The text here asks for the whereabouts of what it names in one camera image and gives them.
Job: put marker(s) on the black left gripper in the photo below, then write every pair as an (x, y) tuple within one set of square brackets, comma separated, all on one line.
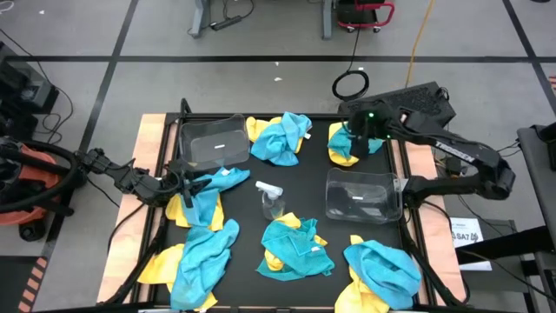
[(178, 187)]

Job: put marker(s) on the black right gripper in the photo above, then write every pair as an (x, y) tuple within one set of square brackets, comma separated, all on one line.
[(369, 124)]

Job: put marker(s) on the black aluminium table frame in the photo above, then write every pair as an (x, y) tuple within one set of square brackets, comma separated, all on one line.
[(321, 116)]

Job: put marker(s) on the black equipment box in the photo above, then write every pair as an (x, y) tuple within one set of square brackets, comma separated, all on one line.
[(26, 93)]

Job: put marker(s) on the black perforated computer case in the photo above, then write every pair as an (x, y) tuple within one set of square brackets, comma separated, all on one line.
[(417, 97)]

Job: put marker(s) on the black power strip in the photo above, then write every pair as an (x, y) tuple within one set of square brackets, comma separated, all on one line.
[(226, 23)]

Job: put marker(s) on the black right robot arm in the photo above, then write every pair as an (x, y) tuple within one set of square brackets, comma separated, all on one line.
[(456, 150)]

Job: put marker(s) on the clear spray bottle white trigger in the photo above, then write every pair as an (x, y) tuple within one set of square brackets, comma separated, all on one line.
[(273, 208)]

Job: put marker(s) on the grey side table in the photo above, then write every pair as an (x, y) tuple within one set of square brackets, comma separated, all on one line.
[(538, 182)]

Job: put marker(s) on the white paper sign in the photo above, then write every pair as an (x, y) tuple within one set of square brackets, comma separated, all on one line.
[(467, 226)]

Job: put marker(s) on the clear plastic basket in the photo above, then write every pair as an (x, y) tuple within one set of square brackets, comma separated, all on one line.
[(217, 130), (365, 182)]

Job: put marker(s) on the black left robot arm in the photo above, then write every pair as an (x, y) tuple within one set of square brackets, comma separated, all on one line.
[(130, 178)]

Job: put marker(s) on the grey desk leg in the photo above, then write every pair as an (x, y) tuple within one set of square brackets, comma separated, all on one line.
[(327, 19), (200, 17)]

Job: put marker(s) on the red wheeled cart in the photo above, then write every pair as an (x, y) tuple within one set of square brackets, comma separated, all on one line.
[(356, 13)]

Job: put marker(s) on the blue microfiber towel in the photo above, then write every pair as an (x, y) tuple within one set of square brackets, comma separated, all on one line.
[(343, 145), (382, 271), (278, 143), (200, 265), (204, 204)]

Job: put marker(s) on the orange shop vacuum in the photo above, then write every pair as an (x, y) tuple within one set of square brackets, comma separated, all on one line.
[(39, 169)]

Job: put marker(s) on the black table mat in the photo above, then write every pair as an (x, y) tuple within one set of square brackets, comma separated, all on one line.
[(304, 182)]

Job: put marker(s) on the black stand beam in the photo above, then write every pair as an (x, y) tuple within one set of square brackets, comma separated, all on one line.
[(512, 243)]

